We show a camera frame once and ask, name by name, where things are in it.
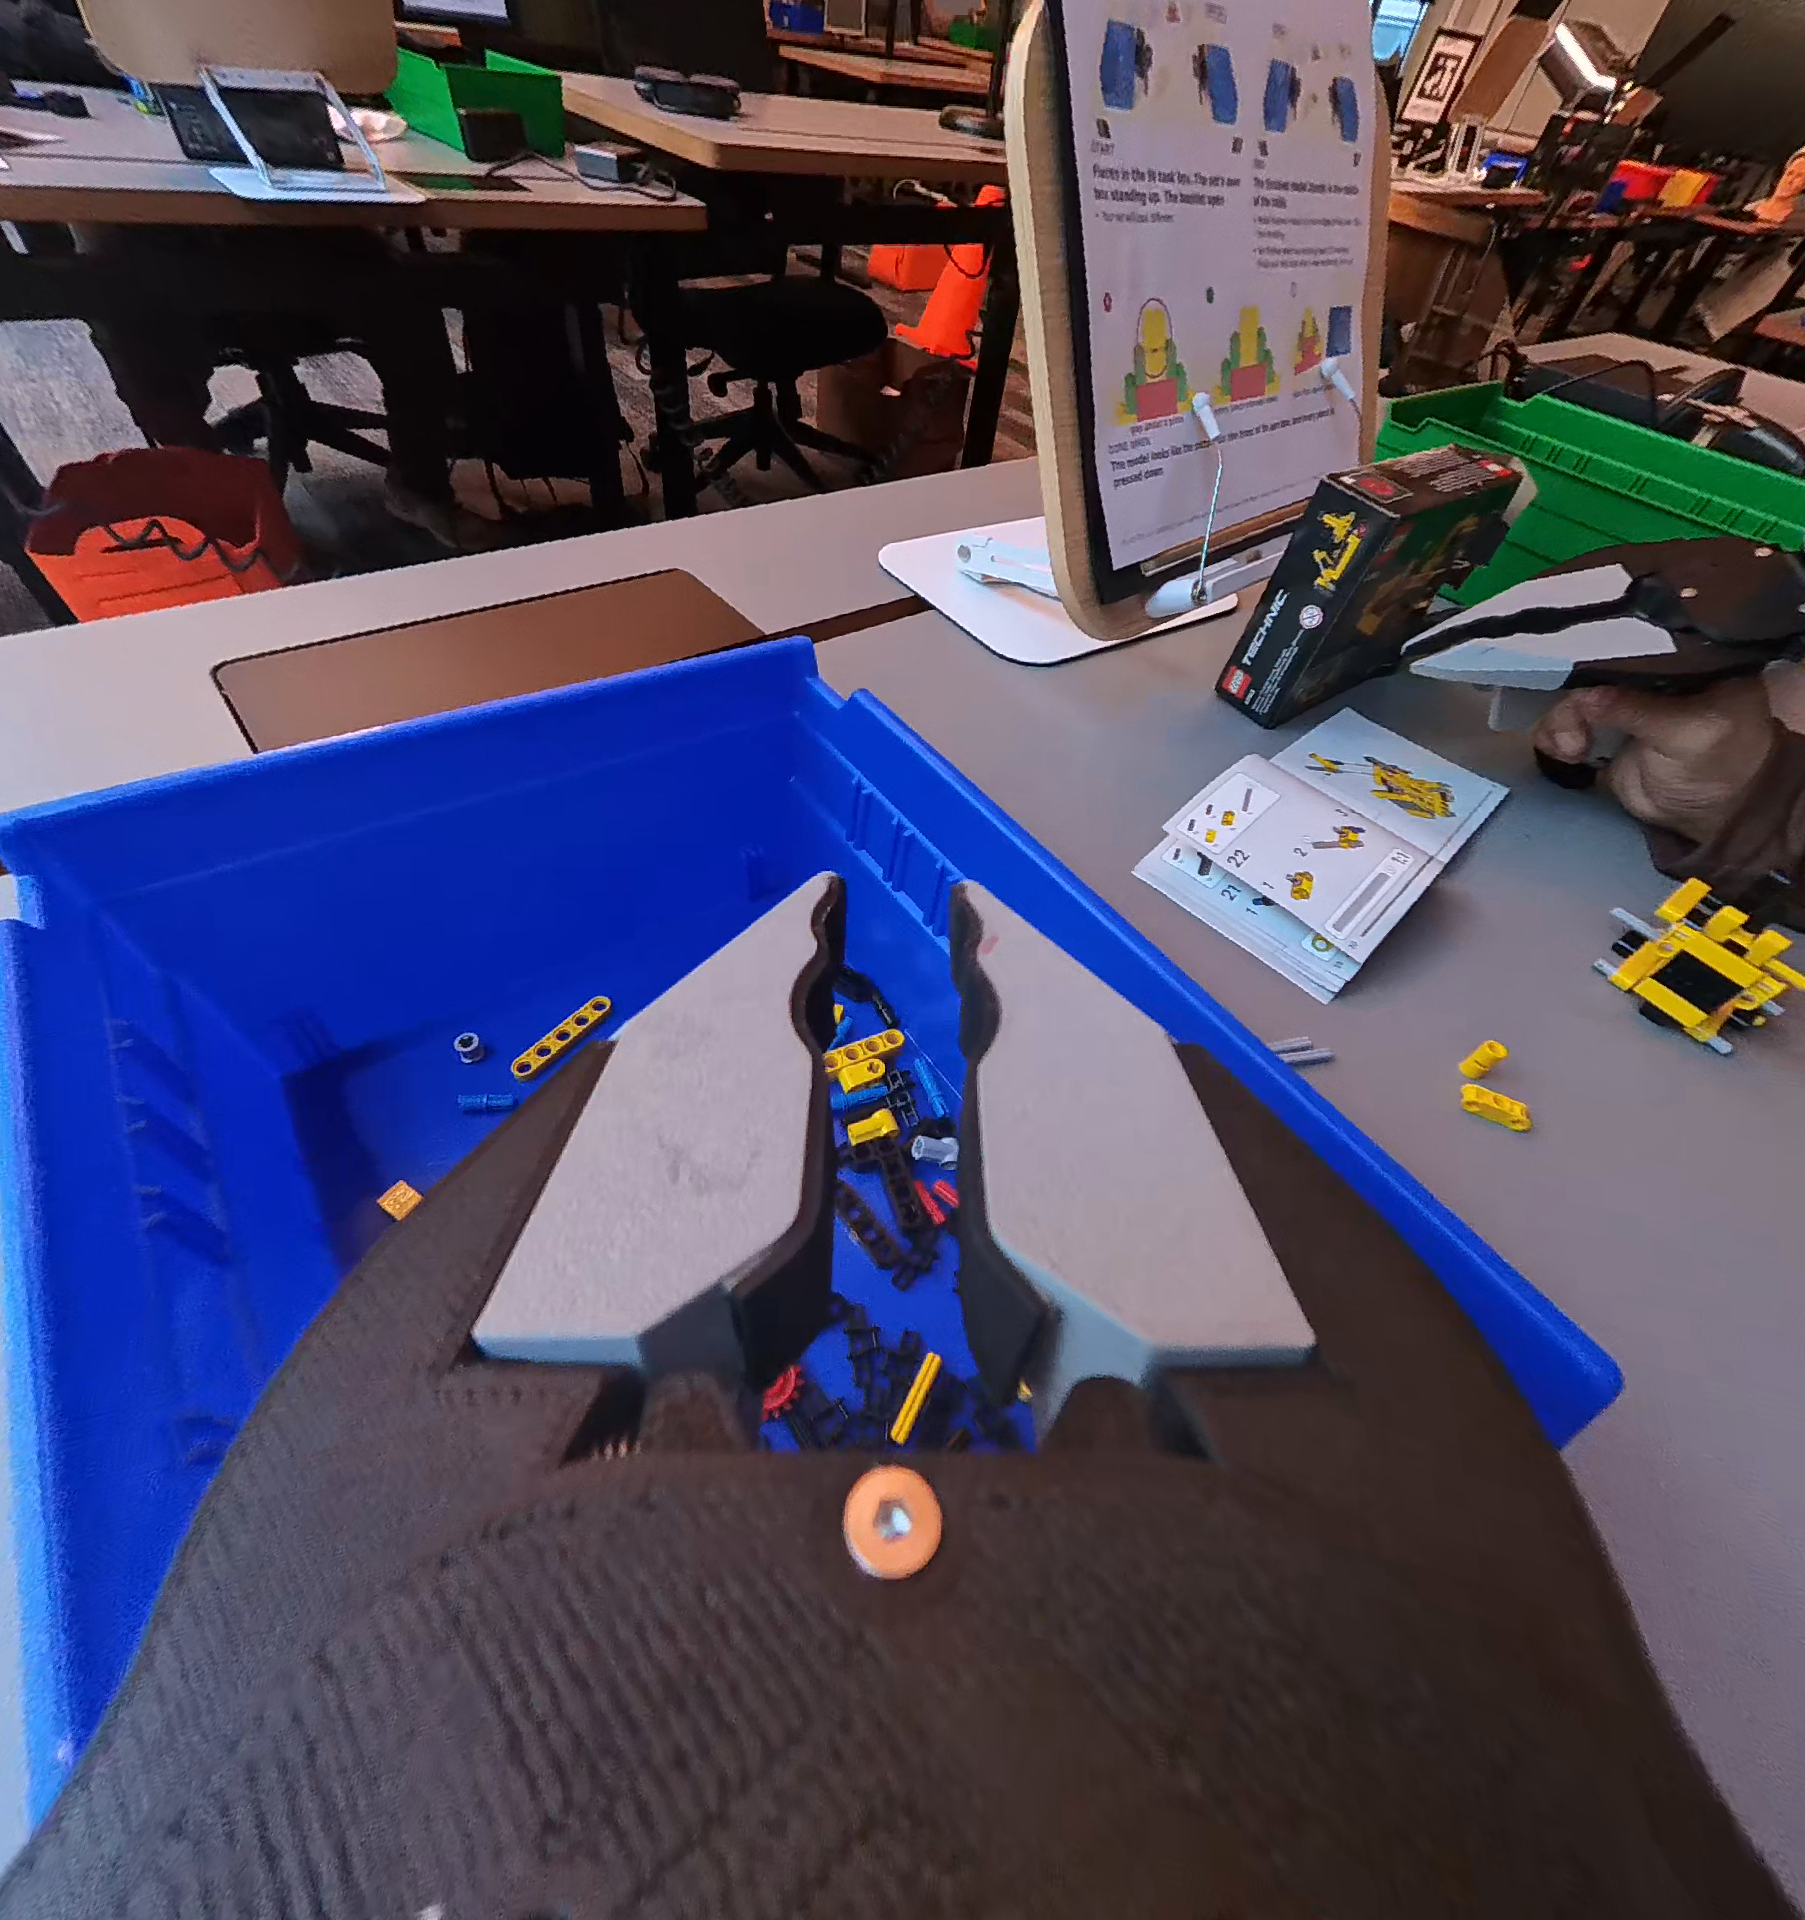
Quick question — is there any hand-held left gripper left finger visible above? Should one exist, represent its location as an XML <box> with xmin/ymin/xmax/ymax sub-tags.
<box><xmin>470</xmin><ymin>873</ymin><xmax>853</xmax><ymax>1390</ymax></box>

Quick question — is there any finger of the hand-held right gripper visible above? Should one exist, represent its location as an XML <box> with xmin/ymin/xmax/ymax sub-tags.
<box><xmin>1404</xmin><ymin>614</ymin><xmax>1685</xmax><ymax>733</ymax></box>
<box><xmin>1418</xmin><ymin>549</ymin><xmax>1673</xmax><ymax>659</ymax></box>

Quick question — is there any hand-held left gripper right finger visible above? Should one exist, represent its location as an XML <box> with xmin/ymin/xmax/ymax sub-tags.
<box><xmin>946</xmin><ymin>879</ymin><xmax>1319</xmax><ymax>1441</ymax></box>

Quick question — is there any pile of small lego pieces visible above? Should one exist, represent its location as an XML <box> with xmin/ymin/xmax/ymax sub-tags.
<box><xmin>760</xmin><ymin>975</ymin><xmax>1040</xmax><ymax>1454</ymax></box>

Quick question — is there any blue plastic bin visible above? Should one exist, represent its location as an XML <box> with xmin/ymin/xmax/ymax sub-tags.
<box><xmin>0</xmin><ymin>637</ymin><xmax>1624</xmax><ymax>1823</ymax></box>

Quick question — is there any person's right forearm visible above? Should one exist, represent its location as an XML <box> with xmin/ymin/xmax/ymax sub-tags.
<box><xmin>1651</xmin><ymin>682</ymin><xmax>1805</xmax><ymax>956</ymax></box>

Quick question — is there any yellow lego beam with holes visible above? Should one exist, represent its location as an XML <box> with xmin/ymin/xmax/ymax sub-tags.
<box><xmin>510</xmin><ymin>993</ymin><xmax>616</xmax><ymax>1083</ymax></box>

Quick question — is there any black lego set box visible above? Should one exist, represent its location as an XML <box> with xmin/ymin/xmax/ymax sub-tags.
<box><xmin>1214</xmin><ymin>444</ymin><xmax>1528</xmax><ymax>731</ymax></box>

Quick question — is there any lego instruction booklet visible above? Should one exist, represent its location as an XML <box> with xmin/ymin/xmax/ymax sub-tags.
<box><xmin>1134</xmin><ymin>704</ymin><xmax>1510</xmax><ymax>1005</ymax></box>

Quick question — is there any yellow lego vehicle model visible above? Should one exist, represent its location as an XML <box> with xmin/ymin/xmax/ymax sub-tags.
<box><xmin>1595</xmin><ymin>877</ymin><xmax>1805</xmax><ymax>1056</ymax></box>

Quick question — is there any person's right hand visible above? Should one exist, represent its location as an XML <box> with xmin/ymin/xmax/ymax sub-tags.
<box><xmin>1533</xmin><ymin>674</ymin><xmax>1805</xmax><ymax>829</ymax></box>

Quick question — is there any green plastic bin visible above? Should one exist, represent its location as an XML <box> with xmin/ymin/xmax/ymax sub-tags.
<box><xmin>1377</xmin><ymin>380</ymin><xmax>1805</xmax><ymax>604</ymax></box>

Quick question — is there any black barcode scanner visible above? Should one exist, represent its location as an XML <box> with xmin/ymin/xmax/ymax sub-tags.
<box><xmin>1502</xmin><ymin>352</ymin><xmax>1805</xmax><ymax>476</ymax></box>

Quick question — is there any instruction sheet stand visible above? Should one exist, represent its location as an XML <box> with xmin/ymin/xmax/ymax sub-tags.
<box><xmin>1004</xmin><ymin>0</ymin><xmax>1394</xmax><ymax>646</ymax></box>

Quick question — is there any black and white marker sign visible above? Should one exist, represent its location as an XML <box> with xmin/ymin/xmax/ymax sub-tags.
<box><xmin>1395</xmin><ymin>27</ymin><xmax>1483</xmax><ymax>130</ymax></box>

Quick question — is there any white monitor stand base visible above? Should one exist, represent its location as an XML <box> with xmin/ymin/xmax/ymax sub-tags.
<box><xmin>878</xmin><ymin>516</ymin><xmax>1298</xmax><ymax>667</ymax></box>

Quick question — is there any orange cone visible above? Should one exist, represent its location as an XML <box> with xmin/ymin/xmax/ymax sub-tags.
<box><xmin>866</xmin><ymin>185</ymin><xmax>1010</xmax><ymax>364</ymax></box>

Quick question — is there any black office chair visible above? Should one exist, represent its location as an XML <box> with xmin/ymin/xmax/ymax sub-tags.
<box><xmin>675</xmin><ymin>269</ymin><xmax>892</xmax><ymax>497</ymax></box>

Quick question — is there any orange bag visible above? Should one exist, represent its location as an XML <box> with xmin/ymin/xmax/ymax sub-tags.
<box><xmin>23</xmin><ymin>444</ymin><xmax>306</xmax><ymax>625</ymax></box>

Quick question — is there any small green bin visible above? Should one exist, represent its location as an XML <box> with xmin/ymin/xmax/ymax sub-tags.
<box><xmin>388</xmin><ymin>45</ymin><xmax>567</xmax><ymax>159</ymax></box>

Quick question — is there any clear acrylic tablet stand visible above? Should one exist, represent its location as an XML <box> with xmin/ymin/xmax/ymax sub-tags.
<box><xmin>149</xmin><ymin>67</ymin><xmax>426</xmax><ymax>201</ymax></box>

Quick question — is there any brown desk cable flap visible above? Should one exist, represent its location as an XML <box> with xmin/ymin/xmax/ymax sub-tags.
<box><xmin>211</xmin><ymin>567</ymin><xmax>768</xmax><ymax>752</ymax></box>

